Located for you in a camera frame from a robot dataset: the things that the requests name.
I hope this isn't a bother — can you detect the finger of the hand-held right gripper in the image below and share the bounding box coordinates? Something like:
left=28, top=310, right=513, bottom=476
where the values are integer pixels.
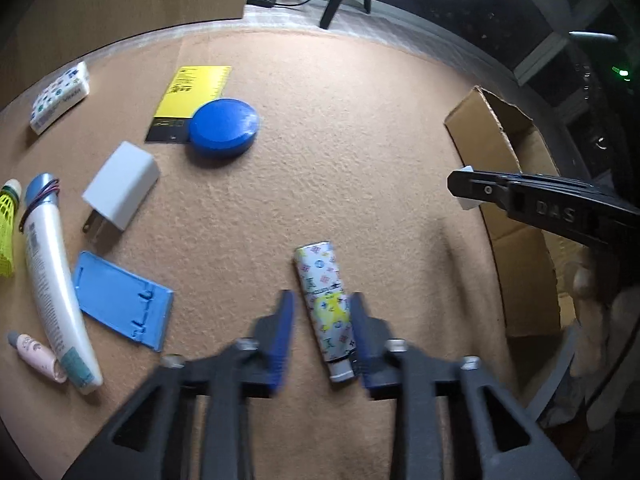
left=446, top=165, right=640, bottom=261

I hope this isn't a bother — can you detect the dark metal shelf rack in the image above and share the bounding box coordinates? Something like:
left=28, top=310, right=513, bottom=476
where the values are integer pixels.
left=372, top=0, right=640, bottom=161

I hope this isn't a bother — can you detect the person's right hand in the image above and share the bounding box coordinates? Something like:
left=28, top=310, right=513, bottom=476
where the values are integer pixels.
left=569, top=259, right=640, bottom=411

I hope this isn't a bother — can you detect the blue round lid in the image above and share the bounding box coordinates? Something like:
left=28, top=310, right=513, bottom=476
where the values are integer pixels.
left=187, top=98, right=261, bottom=159

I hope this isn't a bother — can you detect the cardboard box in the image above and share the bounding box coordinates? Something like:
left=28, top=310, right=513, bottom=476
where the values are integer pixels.
left=444, top=85, right=576, bottom=339

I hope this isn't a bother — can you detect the printed white tube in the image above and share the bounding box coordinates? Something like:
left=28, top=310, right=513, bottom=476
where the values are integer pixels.
left=293, top=241, right=357, bottom=384

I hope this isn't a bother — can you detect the yellow shuttlecock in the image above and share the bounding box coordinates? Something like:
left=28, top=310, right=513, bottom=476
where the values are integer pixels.
left=0, top=179, right=24, bottom=279

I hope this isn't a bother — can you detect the blue phone stand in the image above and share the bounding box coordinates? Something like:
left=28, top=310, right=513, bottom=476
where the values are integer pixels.
left=71, top=251, right=175, bottom=353

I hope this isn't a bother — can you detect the white tube with blue cap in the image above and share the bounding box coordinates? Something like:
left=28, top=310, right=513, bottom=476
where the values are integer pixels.
left=22, top=173, right=104, bottom=395

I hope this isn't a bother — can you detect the large brown board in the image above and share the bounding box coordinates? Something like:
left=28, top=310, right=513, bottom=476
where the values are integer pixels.
left=0, top=0, right=252, bottom=111

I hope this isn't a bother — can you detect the small pink tube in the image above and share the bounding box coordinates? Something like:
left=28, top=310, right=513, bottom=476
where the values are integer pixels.
left=6, top=331, right=68, bottom=385

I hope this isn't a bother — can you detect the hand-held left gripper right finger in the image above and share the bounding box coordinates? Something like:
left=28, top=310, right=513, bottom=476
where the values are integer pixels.
left=349, top=291, right=583, bottom=480

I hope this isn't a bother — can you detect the white wall charger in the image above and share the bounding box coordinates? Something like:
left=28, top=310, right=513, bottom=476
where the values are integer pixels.
left=81, top=141, right=162, bottom=253

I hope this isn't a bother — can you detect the printed tissue pack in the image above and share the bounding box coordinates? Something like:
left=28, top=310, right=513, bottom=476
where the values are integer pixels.
left=29, top=61, right=92, bottom=135

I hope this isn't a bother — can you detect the yellow and black card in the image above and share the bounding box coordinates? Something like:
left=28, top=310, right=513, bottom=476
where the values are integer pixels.
left=145, top=65, right=233, bottom=144

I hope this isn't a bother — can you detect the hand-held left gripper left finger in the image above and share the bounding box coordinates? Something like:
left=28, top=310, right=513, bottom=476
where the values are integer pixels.
left=62, top=289, right=297, bottom=480

